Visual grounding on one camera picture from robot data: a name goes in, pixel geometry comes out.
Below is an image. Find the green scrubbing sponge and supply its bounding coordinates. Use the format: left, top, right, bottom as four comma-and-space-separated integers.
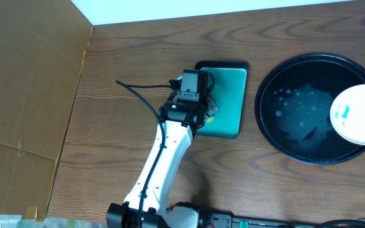
205, 116, 214, 124

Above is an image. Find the pale pink plate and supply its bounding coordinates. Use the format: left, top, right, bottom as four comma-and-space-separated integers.
330, 84, 365, 146

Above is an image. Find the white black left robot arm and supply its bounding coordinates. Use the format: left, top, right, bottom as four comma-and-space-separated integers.
106, 70, 215, 227

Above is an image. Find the round black serving tray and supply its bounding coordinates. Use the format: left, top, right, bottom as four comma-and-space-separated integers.
255, 53, 365, 165

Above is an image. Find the brown cardboard panel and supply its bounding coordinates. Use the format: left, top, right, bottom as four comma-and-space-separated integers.
0, 0, 93, 220

